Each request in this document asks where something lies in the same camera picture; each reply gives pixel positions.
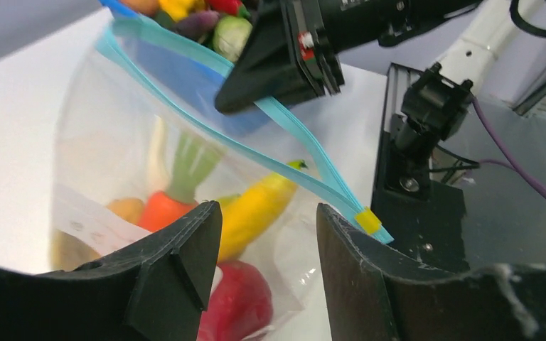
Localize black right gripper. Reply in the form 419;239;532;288
215;0;478;114

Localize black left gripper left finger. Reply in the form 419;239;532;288
0;201;222;340

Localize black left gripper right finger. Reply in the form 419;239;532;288
316;203;546;340

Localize orange toy citrus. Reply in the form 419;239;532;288
106;197;145;225

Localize red toy apple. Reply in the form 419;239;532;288
197;261;274;340

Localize orange toy carrot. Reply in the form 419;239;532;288
137;133;225;232

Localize clear zip top bag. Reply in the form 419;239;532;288
50;16;392;340

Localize pale green toy cabbage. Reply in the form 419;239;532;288
212;16;252;63

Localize red toy chili pepper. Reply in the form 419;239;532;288
205;0;251;18

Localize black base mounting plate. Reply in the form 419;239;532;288
370;63;471;274

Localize purple toy eggplant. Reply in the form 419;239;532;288
173;11;221;41

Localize blue plastic bin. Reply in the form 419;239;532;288
101;1;271;138

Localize yellow toy bell pepper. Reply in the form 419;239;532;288
159;0;208;21

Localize toy peach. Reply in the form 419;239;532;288
119;0;161;16

